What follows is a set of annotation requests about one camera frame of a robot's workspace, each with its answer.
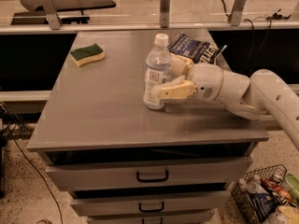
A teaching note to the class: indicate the middle metal barrier post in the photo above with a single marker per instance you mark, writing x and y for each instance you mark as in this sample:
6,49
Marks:
164,13

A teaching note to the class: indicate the right metal barrier post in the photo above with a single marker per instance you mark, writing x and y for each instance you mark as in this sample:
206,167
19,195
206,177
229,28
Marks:
236,13

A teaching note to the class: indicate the blue label plastic water bottle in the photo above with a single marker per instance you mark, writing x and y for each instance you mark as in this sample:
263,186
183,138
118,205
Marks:
157,70

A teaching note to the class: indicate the green item in basket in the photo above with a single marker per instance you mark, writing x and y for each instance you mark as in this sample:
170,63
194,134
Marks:
291,184

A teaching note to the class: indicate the cream item in basket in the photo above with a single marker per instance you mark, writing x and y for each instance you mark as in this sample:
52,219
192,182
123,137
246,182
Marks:
283,215

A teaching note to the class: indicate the middle drawer black handle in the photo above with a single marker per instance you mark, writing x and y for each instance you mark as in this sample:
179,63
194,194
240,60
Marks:
151,207

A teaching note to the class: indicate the grey metal drawer cabinet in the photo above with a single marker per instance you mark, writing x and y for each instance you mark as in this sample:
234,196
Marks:
95,134

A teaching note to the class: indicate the drawer black handle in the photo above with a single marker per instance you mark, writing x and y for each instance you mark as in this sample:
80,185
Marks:
151,207
152,220
142,177

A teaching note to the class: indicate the metal barrier post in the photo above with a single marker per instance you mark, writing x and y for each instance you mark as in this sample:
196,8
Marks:
236,13
51,14
164,13

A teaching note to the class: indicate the green and yellow sponge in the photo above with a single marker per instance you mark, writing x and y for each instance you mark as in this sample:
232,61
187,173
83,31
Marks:
89,54

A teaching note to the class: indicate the blue bag in basket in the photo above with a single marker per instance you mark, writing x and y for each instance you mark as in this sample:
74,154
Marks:
264,204

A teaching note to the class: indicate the red orange snack packet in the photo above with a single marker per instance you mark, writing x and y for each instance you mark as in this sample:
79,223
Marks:
276,188

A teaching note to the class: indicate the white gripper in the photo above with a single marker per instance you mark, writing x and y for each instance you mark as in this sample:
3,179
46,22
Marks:
206,79

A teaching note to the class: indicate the dark blue chip bag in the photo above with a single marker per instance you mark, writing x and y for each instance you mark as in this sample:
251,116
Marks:
196,50

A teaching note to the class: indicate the left metal barrier post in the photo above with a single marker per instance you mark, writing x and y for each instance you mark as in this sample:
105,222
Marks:
51,14

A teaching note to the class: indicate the black wire basket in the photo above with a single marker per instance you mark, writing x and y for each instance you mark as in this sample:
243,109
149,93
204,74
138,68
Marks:
242,199

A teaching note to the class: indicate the bottom drawer black handle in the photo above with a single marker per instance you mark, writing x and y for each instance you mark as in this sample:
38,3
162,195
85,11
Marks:
152,220

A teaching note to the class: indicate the clear bottle in basket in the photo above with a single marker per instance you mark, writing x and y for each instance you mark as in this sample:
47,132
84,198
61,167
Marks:
252,186

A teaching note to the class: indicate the top drawer black handle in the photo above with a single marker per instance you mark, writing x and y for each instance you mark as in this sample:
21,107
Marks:
142,177

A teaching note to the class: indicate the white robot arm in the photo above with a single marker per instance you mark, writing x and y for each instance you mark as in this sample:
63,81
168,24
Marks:
247,97

